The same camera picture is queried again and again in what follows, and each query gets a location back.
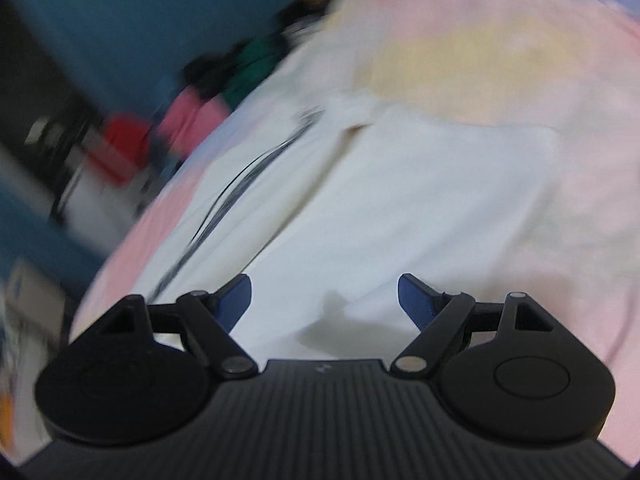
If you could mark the dark window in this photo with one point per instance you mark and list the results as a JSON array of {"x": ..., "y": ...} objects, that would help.
[{"x": 35, "y": 70}]

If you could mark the beige chair with black frame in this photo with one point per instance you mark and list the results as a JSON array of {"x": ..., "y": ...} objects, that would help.
[{"x": 35, "y": 305}]

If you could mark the bed with pastel sheet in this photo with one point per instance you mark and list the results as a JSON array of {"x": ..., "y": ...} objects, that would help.
[{"x": 550, "y": 60}]

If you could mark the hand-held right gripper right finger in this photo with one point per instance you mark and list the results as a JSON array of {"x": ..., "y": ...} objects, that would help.
[{"x": 415, "y": 302}]

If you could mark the black cloth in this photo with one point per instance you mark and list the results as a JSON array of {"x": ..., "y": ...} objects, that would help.
[{"x": 210, "y": 72}]

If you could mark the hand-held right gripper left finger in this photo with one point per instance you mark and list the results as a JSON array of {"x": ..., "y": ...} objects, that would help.
[{"x": 236, "y": 300}]

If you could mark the white garment with black trim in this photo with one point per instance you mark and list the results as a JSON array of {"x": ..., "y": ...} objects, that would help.
[{"x": 400, "y": 200}]

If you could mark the pink cloth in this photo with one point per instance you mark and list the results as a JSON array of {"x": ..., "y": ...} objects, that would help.
[{"x": 192, "y": 117}]

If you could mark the green cloth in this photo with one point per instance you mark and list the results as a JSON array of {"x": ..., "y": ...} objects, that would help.
[{"x": 255, "y": 67}]

